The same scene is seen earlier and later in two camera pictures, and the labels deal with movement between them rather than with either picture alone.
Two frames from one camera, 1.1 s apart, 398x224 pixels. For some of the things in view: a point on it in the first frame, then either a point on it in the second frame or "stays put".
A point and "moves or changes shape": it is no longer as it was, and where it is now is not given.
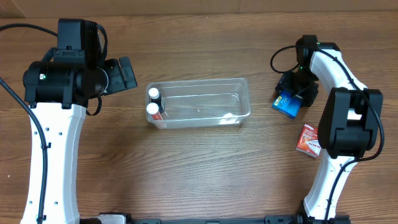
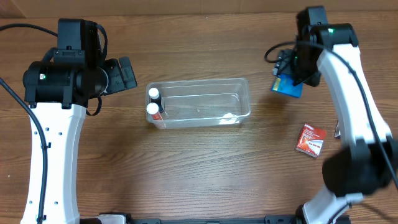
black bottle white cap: (154, 96) stays put
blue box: (287, 104) moves or changes shape
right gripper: (288, 86) -> (298, 73)
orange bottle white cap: (152, 108) stays put
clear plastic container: (203, 102) stays put
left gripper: (116, 78) stays put
